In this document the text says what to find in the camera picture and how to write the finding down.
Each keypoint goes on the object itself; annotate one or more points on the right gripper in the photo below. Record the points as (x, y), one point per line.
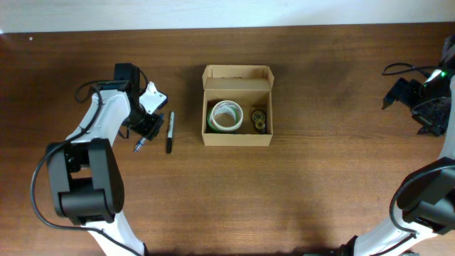
(406, 92)

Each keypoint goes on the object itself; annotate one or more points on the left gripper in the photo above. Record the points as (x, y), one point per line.
(150, 125)

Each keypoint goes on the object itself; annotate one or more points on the blue gel pen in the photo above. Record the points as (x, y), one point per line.
(140, 144)

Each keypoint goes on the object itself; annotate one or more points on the black sharpie marker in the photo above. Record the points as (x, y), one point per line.
(169, 138)

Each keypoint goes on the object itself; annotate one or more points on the white masking tape roll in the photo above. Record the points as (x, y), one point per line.
(226, 116)

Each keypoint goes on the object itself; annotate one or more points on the green tape roll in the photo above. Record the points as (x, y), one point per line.
(210, 122)

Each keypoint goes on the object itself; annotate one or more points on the cardboard box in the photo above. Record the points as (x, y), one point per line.
(230, 94)

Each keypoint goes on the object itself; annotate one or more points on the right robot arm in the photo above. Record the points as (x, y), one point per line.
(423, 205)

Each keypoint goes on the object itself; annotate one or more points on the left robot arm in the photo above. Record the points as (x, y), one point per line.
(85, 181)

